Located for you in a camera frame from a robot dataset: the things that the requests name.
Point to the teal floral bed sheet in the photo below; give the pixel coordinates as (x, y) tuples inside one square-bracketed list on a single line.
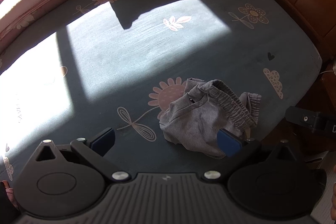
[(92, 64)]

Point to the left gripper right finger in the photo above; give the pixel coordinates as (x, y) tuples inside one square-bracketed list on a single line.
[(229, 143)]

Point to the grey sweatpants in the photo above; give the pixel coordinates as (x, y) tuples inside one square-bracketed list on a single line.
[(205, 108)]

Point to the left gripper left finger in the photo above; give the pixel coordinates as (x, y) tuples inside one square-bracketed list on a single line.
[(92, 151)]

